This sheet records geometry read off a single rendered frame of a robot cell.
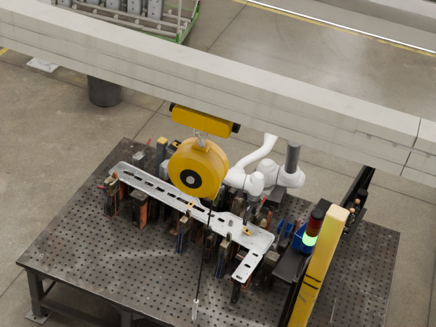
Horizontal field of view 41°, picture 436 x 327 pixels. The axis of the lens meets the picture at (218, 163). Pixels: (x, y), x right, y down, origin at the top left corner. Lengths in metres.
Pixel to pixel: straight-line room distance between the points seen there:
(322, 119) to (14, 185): 4.93
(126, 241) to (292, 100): 3.33
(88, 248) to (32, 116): 2.71
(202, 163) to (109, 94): 5.40
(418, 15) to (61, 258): 3.18
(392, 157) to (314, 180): 5.05
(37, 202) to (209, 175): 4.42
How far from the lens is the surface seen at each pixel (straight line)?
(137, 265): 4.33
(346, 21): 1.99
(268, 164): 4.67
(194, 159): 1.44
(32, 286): 4.64
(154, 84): 1.38
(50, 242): 4.50
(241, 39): 8.55
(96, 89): 6.79
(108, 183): 4.40
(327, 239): 3.16
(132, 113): 6.83
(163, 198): 4.37
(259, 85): 1.28
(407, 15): 1.95
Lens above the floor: 4.08
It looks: 41 degrees down
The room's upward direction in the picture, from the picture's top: 9 degrees clockwise
